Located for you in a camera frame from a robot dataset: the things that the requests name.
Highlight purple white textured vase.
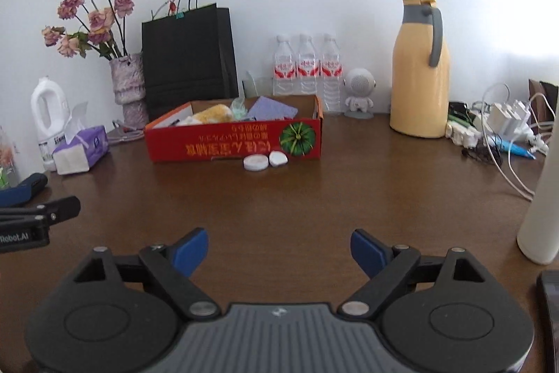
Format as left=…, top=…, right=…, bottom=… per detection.
left=109, top=53, right=149, bottom=130

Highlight grey glass cup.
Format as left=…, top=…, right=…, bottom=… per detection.
left=241, top=76, right=275, bottom=98

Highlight white charger adapter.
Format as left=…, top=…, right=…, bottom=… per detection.
left=513, top=100, right=536, bottom=133
left=488, top=102, right=516, bottom=135

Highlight white robot speaker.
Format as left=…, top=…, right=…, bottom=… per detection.
left=343, top=68, right=377, bottom=121

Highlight white detergent bottle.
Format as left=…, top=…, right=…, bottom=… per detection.
left=30, top=77, right=73, bottom=172

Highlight red label water bottle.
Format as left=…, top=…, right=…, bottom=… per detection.
left=273, top=34, right=298, bottom=96
left=320, top=33, right=342, bottom=113
left=297, top=33, right=319, bottom=95

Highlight black paper bag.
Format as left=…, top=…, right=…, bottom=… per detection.
left=141, top=0, right=240, bottom=122

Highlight purple linen pouch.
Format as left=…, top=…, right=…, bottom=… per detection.
left=245, top=95, right=299, bottom=121

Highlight red cardboard box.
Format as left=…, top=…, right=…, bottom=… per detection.
left=144, top=94, right=325, bottom=163

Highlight yellow thermos jug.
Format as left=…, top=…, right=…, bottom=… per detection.
left=390, top=0, right=451, bottom=138

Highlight blue pen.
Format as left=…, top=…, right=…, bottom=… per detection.
left=482, top=135, right=537, bottom=160

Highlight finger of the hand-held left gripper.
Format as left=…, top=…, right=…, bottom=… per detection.
left=0, top=196, right=81, bottom=227
left=0, top=173, right=49, bottom=203

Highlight white cylindrical container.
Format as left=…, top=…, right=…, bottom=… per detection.
left=516, top=132, right=559, bottom=265

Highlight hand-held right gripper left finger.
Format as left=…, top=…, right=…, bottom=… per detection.
left=61, top=227, right=221, bottom=320

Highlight purple braided cable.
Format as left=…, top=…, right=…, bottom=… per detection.
left=106, top=119, right=147, bottom=146

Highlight power strip with chargers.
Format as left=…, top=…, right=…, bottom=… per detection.
left=480, top=82, right=559, bottom=201

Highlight purple tissue pack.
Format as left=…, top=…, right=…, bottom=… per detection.
left=52, top=102, right=109, bottom=175

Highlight yellow white plush toy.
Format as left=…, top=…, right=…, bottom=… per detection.
left=177, top=103, right=234, bottom=125

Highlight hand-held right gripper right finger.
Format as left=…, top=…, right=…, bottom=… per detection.
left=338, top=228, right=499, bottom=320

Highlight black earphones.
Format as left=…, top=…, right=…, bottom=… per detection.
left=462, top=137, right=496, bottom=164

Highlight dried pink flower bouquet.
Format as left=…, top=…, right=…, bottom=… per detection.
left=41, top=0, right=135, bottom=60

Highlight white power strip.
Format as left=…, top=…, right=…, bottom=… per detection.
left=445, top=120, right=549, bottom=155

